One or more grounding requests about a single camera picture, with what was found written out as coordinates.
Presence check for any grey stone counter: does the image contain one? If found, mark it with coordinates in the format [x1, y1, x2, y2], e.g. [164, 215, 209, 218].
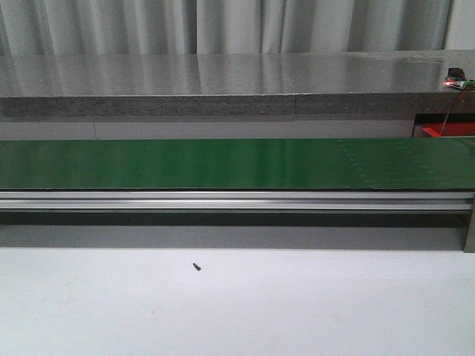
[1, 50, 474, 117]

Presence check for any green conveyor belt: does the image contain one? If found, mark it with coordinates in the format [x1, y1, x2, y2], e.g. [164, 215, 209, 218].
[1, 137, 474, 191]

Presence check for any red plastic tray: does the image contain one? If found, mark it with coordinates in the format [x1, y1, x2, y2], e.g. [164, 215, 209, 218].
[422, 123, 475, 137]

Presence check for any small green circuit board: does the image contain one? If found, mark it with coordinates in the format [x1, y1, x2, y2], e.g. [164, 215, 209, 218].
[444, 77, 475, 90]

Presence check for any small black sensor module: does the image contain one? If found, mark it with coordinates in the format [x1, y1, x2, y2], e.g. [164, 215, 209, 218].
[448, 67, 465, 81]

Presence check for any white curtain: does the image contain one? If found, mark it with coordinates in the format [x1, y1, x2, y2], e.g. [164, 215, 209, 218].
[1, 1, 453, 56]

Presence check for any aluminium conveyor frame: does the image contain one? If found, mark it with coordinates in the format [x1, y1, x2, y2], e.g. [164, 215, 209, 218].
[1, 191, 474, 252]

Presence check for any red black wire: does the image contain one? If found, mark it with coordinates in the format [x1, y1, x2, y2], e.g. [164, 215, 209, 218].
[439, 87, 471, 138]

